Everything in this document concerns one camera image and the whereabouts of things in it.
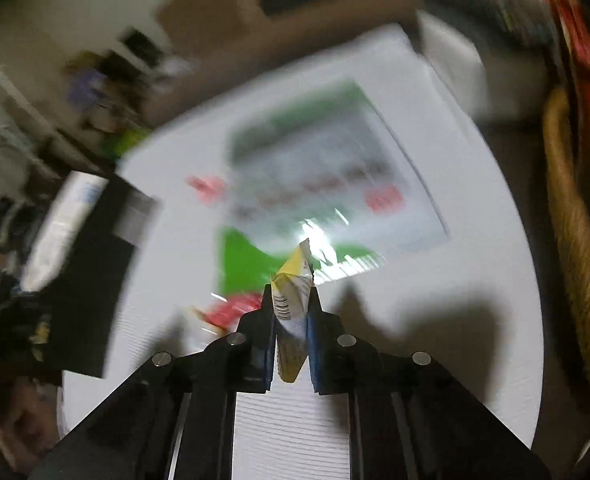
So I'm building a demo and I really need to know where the red snack packet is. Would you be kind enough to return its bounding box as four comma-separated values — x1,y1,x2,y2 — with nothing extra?
188,292,261,336

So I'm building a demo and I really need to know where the yellow white small sachet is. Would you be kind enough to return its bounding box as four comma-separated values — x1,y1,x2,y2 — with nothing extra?
270,240,313,382

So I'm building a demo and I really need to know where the pink flower clip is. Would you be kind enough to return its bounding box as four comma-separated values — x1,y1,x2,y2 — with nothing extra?
185,176,227,205

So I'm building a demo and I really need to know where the large green white package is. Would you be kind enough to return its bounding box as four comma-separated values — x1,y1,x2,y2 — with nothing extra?
218,84,449,296

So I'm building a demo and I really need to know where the black storage box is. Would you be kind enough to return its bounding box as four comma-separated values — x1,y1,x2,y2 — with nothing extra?
20,176,157,377

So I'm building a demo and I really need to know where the white cardboard box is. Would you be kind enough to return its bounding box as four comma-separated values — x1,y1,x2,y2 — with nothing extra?
20,171,109,292

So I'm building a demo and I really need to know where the wicker basket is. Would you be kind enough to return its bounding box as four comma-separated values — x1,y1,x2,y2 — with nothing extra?
542,86,590,382

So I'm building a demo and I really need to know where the brown sofa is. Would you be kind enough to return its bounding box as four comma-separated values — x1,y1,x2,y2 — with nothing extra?
142,0,421,127

